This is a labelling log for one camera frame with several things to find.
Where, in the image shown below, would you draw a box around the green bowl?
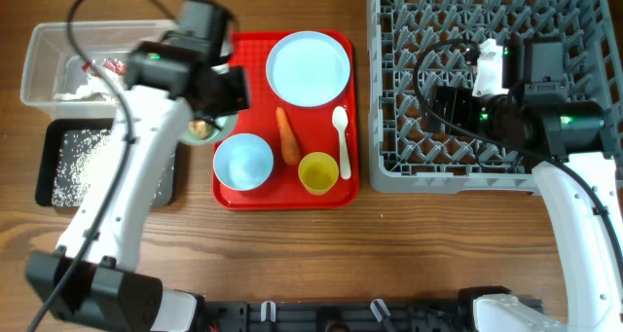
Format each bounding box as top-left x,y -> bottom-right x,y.
179,114 -> 238,146

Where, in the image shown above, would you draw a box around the brown mushroom piece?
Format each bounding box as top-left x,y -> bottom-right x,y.
189,120 -> 212,139

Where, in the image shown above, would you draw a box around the light blue bowl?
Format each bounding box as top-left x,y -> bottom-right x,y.
213,133 -> 274,192

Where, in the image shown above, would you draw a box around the red snack wrapper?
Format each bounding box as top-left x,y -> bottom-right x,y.
82,58 -> 127,77

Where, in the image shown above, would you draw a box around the white napkin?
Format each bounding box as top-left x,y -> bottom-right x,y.
54,69 -> 126,102

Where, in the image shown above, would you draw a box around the yellow plastic cup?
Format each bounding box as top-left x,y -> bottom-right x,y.
298,152 -> 340,196

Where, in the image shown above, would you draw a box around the white rice grains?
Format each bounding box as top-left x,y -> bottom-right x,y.
51,128 -> 165,207

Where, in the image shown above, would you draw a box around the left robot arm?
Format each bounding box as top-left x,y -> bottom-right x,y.
25,0 -> 249,331

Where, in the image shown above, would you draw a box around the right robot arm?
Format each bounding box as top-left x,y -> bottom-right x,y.
419,37 -> 622,331

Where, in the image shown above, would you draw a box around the grey dishwasher rack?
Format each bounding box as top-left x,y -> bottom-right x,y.
367,0 -> 622,194

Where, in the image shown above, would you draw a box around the clear plastic waste bin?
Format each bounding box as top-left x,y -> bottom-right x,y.
20,19 -> 174,120

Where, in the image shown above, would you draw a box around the orange carrot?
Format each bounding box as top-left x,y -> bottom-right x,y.
275,107 -> 301,166

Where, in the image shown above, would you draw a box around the red serving tray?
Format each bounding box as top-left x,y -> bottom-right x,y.
212,31 -> 359,210

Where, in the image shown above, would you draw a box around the light blue plate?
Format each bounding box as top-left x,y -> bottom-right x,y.
266,31 -> 351,108

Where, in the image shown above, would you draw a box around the white plastic spoon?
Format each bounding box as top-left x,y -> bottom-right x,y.
332,106 -> 351,179

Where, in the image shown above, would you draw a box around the black rectangular tray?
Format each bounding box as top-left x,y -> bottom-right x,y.
34,118 -> 180,209

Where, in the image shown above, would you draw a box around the right black cable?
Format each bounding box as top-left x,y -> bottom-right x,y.
412,38 -> 623,275

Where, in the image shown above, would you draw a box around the black cable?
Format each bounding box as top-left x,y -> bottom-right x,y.
26,0 -> 176,332
412,38 -> 623,275

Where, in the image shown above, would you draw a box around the left black cable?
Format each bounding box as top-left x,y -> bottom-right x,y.
26,0 -> 176,332

